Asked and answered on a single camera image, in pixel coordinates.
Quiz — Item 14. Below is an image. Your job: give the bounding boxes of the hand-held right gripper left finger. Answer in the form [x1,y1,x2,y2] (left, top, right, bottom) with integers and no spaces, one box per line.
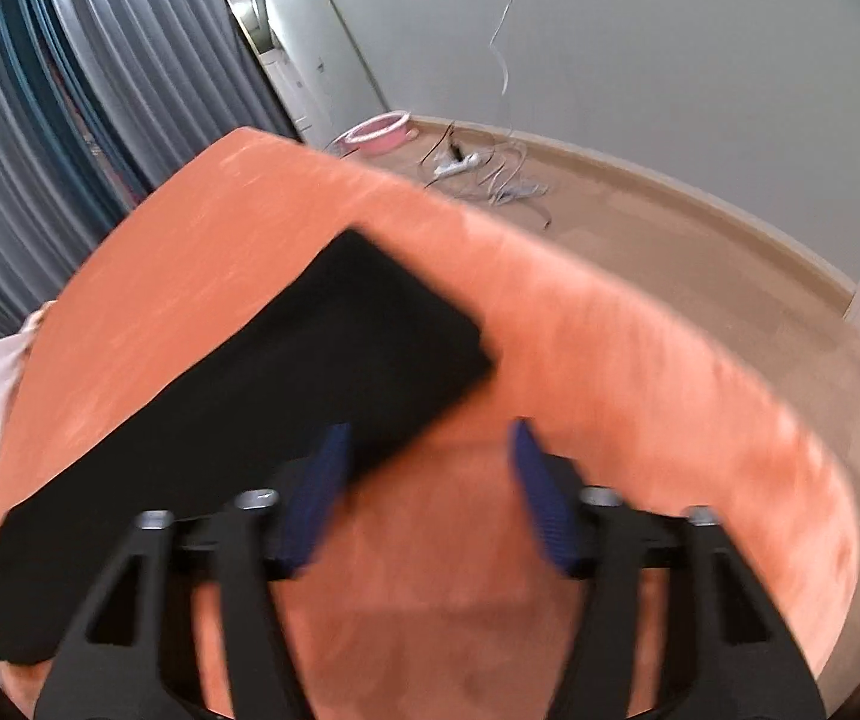
[34,421,356,720]

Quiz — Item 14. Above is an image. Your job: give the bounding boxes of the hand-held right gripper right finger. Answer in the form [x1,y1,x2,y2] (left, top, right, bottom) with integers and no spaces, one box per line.
[509,418,828,720]

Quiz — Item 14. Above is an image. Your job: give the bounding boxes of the black pants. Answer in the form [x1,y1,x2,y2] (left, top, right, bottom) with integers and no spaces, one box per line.
[0,230,496,666]

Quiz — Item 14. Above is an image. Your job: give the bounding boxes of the orange plush blanket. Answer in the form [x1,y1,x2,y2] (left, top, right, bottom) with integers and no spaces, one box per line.
[0,127,860,720]

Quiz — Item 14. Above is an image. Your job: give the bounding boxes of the white power strip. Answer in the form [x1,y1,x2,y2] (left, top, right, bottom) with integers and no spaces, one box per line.
[434,154,487,179]

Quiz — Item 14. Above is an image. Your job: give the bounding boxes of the pink plastic basin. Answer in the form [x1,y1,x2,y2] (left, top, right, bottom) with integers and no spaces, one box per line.
[332,111,420,157]

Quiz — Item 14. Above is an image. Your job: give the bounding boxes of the tall standing mirror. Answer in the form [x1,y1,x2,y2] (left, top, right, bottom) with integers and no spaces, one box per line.
[216,0,386,147]

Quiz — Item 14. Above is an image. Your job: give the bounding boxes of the teal curtain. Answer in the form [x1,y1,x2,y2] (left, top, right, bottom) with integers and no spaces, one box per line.
[0,0,150,218]

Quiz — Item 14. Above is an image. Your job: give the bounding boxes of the white floor cables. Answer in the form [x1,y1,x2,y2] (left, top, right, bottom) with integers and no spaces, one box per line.
[475,141,552,230]

